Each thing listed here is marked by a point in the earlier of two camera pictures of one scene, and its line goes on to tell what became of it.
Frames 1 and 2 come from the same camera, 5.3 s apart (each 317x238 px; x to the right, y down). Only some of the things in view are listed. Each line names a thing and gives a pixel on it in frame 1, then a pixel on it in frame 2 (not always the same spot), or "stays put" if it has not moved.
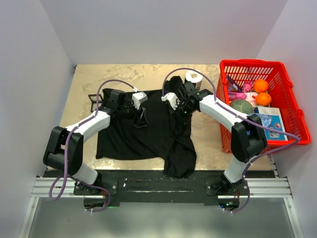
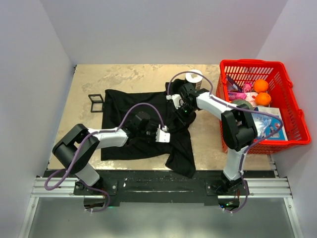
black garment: x=168 y=137 stays put
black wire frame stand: x=93 y=101 stays put
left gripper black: x=142 y=121 to x=155 y=128
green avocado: x=242 y=106 stays put
